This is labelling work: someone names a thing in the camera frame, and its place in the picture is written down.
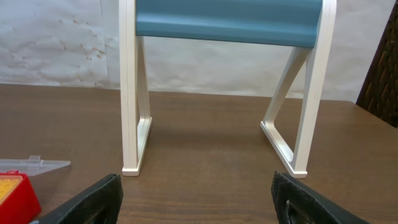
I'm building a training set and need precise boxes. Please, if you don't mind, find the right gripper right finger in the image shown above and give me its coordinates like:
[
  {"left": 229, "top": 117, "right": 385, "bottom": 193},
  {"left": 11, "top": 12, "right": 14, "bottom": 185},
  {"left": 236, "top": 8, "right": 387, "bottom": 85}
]
[{"left": 271, "top": 170, "right": 371, "bottom": 224}]

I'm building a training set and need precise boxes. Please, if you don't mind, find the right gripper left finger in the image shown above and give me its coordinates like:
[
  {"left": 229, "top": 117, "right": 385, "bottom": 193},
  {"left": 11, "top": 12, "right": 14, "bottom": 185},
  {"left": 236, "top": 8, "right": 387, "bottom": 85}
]
[{"left": 29, "top": 173, "right": 124, "bottom": 224}]

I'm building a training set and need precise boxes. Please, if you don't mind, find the red and yellow tip box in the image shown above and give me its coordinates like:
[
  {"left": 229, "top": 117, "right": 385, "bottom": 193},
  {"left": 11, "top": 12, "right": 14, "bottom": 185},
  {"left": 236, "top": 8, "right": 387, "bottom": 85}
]
[{"left": 0, "top": 155, "right": 72, "bottom": 224}]

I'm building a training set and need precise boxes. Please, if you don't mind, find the white and blue stand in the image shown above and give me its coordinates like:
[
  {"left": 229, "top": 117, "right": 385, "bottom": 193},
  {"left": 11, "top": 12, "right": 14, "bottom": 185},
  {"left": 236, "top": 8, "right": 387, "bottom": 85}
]
[{"left": 118, "top": 0, "right": 338, "bottom": 179}]

